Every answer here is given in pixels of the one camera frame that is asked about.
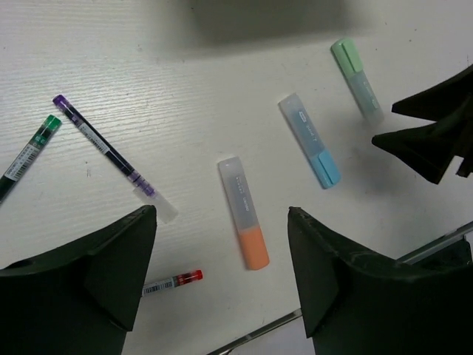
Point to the red pen refill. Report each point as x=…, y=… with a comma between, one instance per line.
x=172, y=282

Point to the blue highlighter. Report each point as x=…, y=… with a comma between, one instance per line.
x=317, y=154

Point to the green highlighter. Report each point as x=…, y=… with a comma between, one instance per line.
x=350, y=64

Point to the orange highlighter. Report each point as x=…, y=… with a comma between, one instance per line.
x=247, y=225

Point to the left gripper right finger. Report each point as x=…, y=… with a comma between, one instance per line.
x=357, y=301

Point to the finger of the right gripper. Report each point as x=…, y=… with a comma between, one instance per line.
x=428, y=150
x=440, y=100

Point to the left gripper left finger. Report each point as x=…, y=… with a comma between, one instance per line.
x=82, y=297

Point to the purple pen refill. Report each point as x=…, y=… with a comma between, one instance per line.
x=143, y=189

